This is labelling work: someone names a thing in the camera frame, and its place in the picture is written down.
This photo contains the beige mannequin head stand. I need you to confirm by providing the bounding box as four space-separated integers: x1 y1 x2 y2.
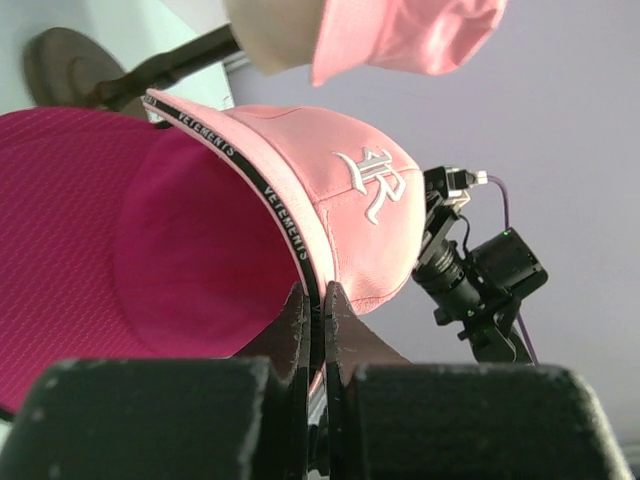
22 0 326 119

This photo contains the light pink cap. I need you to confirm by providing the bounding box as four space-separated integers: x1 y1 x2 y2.
143 90 425 314

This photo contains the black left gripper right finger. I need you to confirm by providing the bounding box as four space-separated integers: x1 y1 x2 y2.
324 282 632 479

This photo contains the light pink bucket hat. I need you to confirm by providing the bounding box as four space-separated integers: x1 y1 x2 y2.
311 0 507 86

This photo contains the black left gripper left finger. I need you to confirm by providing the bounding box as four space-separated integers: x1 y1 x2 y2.
1 286 310 479

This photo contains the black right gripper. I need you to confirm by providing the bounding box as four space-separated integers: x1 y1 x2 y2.
412 200 480 325

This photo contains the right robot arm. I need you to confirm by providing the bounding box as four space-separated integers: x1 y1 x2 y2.
412 200 548 365

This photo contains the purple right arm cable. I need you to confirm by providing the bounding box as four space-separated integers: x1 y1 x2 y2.
487 174 540 365

